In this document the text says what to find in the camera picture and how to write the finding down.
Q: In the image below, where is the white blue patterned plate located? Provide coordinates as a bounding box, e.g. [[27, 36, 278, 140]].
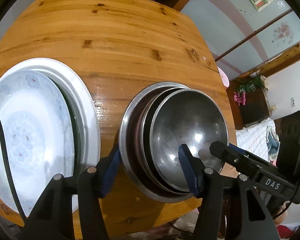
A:
[[0, 70, 75, 216]]

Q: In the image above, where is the person's right hand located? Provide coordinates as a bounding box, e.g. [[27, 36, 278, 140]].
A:
[[274, 202, 288, 227]]

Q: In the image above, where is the pink round stool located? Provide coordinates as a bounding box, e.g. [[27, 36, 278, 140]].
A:
[[217, 67, 230, 89]]

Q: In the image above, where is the black cable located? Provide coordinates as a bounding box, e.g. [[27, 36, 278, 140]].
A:
[[0, 102, 28, 224]]

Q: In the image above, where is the wooden round table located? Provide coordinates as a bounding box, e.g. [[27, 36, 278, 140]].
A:
[[0, 0, 239, 240]]

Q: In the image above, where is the pink toy on cabinet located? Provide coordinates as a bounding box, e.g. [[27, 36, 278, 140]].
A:
[[233, 91, 246, 106]]

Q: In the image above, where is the small steel bowl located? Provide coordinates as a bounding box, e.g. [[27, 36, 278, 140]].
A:
[[149, 89, 229, 192]]

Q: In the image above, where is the dark wooden side cabinet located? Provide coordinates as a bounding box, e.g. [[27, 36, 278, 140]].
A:
[[226, 76, 273, 131]]

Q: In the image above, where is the white checkered bedding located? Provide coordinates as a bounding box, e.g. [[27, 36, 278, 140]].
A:
[[236, 118, 280, 165]]

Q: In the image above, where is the large steel bowl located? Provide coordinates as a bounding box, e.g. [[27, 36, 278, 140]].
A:
[[119, 82, 192, 203]]

